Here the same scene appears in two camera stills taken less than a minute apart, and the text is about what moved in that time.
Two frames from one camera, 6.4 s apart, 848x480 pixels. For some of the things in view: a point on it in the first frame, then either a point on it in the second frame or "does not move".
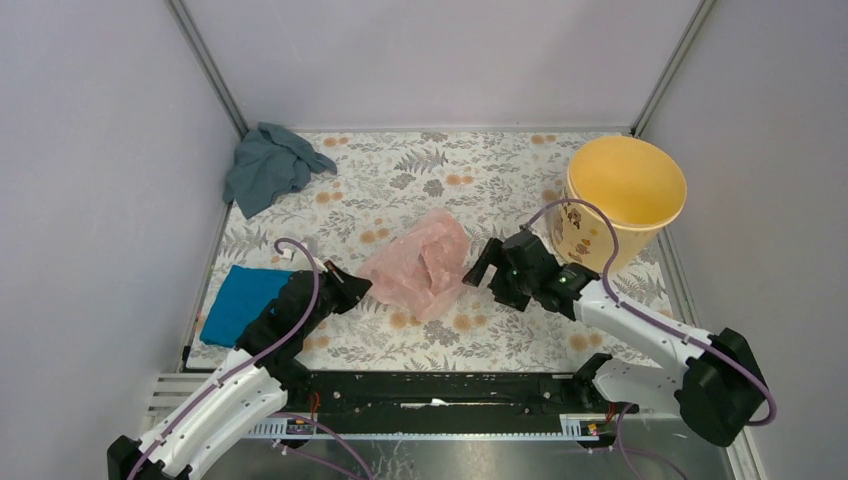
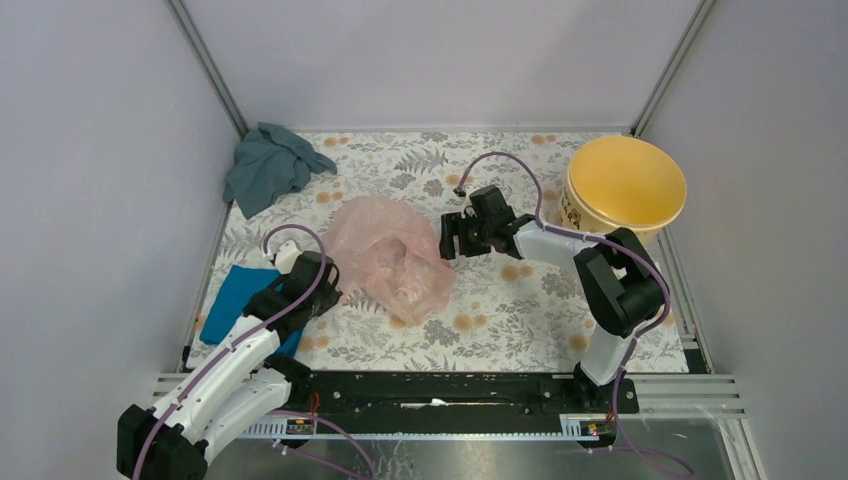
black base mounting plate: (445, 396) does not move
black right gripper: (503, 296) → (454, 224)
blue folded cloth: (242, 300) does not move
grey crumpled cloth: (267, 163) does not move
